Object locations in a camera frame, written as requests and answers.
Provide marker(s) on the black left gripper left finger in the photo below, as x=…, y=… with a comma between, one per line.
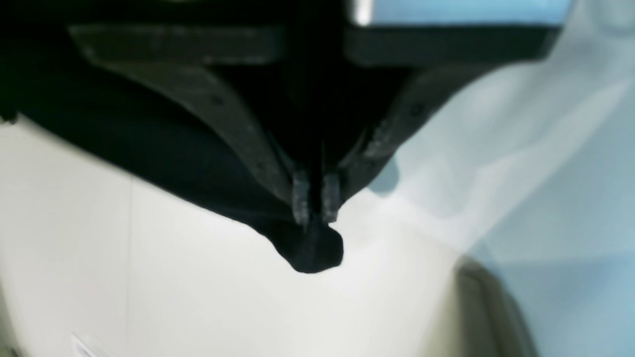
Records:
x=174, y=61

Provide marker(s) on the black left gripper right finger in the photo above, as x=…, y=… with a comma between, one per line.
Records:
x=416, y=89

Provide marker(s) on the black T-shirt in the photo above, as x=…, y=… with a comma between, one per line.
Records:
x=313, y=103

